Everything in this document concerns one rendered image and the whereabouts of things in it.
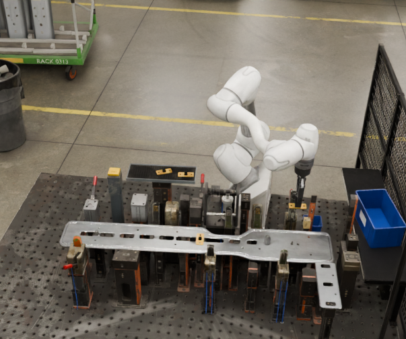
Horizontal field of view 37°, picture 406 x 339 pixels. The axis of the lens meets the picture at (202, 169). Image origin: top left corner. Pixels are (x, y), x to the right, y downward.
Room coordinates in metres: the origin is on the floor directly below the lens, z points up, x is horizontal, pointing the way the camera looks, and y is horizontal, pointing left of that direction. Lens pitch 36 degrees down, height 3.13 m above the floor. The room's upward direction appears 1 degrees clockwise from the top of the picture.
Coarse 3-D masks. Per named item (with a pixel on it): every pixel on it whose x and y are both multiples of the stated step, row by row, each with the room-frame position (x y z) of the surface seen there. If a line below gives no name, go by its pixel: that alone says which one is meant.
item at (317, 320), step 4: (324, 284) 2.06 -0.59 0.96; (328, 284) 2.06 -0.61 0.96; (316, 300) 2.10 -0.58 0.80; (316, 304) 2.09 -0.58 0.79; (312, 308) 2.13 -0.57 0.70; (316, 308) 2.07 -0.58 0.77; (320, 308) 2.07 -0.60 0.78; (312, 312) 2.11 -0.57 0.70; (316, 312) 2.07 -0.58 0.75; (320, 312) 2.06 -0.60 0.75; (316, 316) 2.07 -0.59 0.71; (320, 316) 2.07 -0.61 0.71; (316, 320) 2.05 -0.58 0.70; (320, 320) 2.05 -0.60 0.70; (316, 324) 2.03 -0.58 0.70; (320, 324) 2.03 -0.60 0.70
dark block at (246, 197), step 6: (246, 198) 2.51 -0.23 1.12; (240, 204) 2.49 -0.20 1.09; (246, 204) 2.49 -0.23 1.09; (246, 210) 2.49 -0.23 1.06; (240, 216) 2.50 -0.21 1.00; (246, 216) 2.49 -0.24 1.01; (240, 222) 2.49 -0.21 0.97; (246, 222) 2.49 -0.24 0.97; (240, 228) 2.49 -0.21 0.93; (246, 228) 2.49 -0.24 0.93; (240, 234) 2.49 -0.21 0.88; (240, 258) 2.49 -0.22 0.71
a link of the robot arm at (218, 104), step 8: (224, 88) 2.75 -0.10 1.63; (216, 96) 2.73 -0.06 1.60; (224, 96) 2.70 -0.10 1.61; (232, 96) 2.70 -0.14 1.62; (208, 104) 2.73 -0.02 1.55; (216, 104) 2.68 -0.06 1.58; (224, 104) 2.66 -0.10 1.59; (240, 104) 2.71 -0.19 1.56; (216, 112) 2.66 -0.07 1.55; (224, 112) 2.62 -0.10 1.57; (224, 120) 2.64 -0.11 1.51
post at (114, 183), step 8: (112, 176) 2.66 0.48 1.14; (120, 176) 2.66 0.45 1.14; (112, 184) 2.65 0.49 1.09; (120, 184) 2.65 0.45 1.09; (112, 192) 2.65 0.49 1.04; (120, 192) 2.64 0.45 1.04; (112, 200) 2.65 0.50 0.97; (120, 200) 2.65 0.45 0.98; (112, 208) 2.65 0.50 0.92; (120, 208) 2.65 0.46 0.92; (112, 216) 2.65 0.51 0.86; (120, 216) 2.65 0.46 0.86
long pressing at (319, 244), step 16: (80, 224) 2.42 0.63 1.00; (96, 224) 2.42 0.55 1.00; (112, 224) 2.42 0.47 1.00; (128, 224) 2.42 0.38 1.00; (144, 224) 2.42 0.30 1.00; (64, 240) 2.30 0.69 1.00; (96, 240) 2.30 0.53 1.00; (112, 240) 2.30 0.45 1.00; (128, 240) 2.30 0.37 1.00; (144, 240) 2.30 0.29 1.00; (160, 240) 2.31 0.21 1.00; (176, 240) 2.31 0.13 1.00; (224, 240) 2.31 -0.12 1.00; (240, 240) 2.32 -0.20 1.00; (256, 240) 2.32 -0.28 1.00; (272, 240) 2.32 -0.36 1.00; (288, 240) 2.32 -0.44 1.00; (304, 240) 2.32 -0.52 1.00; (320, 240) 2.32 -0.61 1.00; (240, 256) 2.21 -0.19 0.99; (256, 256) 2.20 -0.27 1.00; (272, 256) 2.20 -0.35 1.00; (288, 256) 2.20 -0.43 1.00; (304, 256) 2.20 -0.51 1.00; (320, 256) 2.21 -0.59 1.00
